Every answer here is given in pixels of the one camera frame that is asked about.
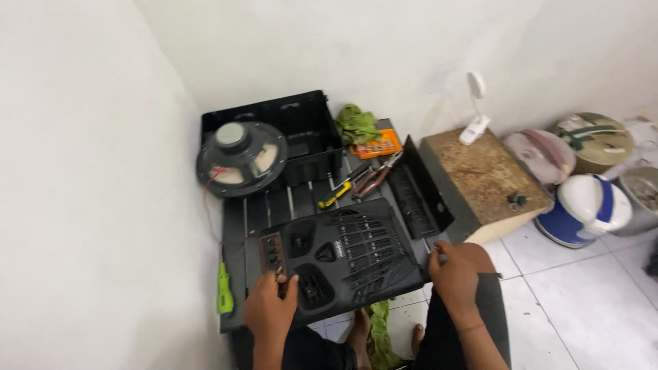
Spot person's foot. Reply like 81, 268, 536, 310
345, 307, 373, 370
410, 323, 426, 361

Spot white blue rice cooker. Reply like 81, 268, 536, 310
535, 174, 633, 249

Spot crumpled green cloth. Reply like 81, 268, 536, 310
334, 104, 383, 146

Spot long green cloth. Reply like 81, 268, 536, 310
366, 300, 404, 370

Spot black slatted low table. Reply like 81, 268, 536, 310
219, 118, 454, 334

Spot brown handled pliers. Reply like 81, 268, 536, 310
352, 150, 404, 200

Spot yellow black screwdriver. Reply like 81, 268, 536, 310
318, 163, 372, 210

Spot black open speaker cabinet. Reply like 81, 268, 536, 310
200, 90, 344, 188

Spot person's right foot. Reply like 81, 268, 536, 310
410, 323, 426, 361

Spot red wire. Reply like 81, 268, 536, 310
202, 167, 229, 258

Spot person's left hand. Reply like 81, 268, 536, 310
243, 271, 300, 338

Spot black plastic grille panel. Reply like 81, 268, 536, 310
387, 135, 456, 241

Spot person's right hand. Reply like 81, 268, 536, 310
428, 240, 481, 323

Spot grey bucket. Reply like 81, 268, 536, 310
612, 165, 658, 237

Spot round black speaker driver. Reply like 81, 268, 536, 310
196, 121, 289, 198

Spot khaki round lidded container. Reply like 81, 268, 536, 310
546, 112, 636, 176

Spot white clip lamp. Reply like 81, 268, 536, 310
459, 71, 491, 146

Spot orange screwdriver bit case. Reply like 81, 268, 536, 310
350, 128, 403, 160

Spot brown topped wooden box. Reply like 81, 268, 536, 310
419, 127, 556, 245

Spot person's black shorts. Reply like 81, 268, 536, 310
230, 272, 513, 370

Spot bright green screwdriver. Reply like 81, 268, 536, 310
217, 262, 234, 315

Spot black speaker front panel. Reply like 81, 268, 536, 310
258, 198, 432, 328

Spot person's left foot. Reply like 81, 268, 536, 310
345, 307, 373, 370

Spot white pink round container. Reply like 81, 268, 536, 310
503, 129, 577, 187

